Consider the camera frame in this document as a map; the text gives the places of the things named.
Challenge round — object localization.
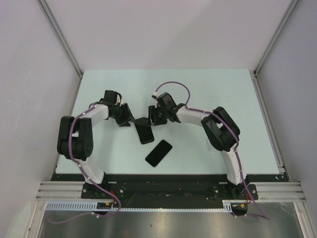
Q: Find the right aluminium side rail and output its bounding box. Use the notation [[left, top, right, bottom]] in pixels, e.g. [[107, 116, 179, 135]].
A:
[[250, 71, 287, 174]]

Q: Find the black smartphone on table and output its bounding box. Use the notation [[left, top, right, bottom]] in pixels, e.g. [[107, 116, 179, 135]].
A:
[[145, 140, 173, 168]]

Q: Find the right aluminium frame post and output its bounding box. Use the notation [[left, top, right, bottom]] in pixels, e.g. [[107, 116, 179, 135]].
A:
[[253, 0, 302, 77]]

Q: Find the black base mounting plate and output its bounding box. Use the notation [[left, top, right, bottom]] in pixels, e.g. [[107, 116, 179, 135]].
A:
[[51, 174, 288, 208]]

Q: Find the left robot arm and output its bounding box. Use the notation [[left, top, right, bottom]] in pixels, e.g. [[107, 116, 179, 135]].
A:
[[57, 103, 134, 198]]

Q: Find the black smartphone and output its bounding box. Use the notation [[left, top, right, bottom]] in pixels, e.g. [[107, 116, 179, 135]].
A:
[[145, 140, 173, 168], [134, 117, 149, 127]]

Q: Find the clear phone case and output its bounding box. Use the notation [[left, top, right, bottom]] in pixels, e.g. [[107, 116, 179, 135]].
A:
[[207, 139, 218, 153]]

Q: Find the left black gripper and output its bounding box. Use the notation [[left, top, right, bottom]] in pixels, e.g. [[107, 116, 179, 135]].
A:
[[111, 103, 137, 127]]

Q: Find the front aluminium frame rail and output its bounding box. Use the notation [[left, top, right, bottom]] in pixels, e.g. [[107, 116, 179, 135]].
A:
[[36, 181, 306, 202]]

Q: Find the aluminium frame post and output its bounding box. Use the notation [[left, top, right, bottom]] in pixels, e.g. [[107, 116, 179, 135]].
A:
[[37, 0, 83, 79], [253, 0, 302, 77]]

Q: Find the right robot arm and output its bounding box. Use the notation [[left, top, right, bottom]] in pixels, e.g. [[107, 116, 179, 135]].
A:
[[148, 104, 247, 199]]

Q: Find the white slotted cable duct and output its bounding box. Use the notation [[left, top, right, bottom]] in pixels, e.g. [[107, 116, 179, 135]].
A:
[[45, 201, 248, 213]]

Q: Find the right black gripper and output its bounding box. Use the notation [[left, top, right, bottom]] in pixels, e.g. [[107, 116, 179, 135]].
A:
[[147, 105, 168, 127]]

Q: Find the left aluminium frame post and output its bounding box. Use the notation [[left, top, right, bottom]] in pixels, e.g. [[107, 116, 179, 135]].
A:
[[37, 0, 83, 79]]

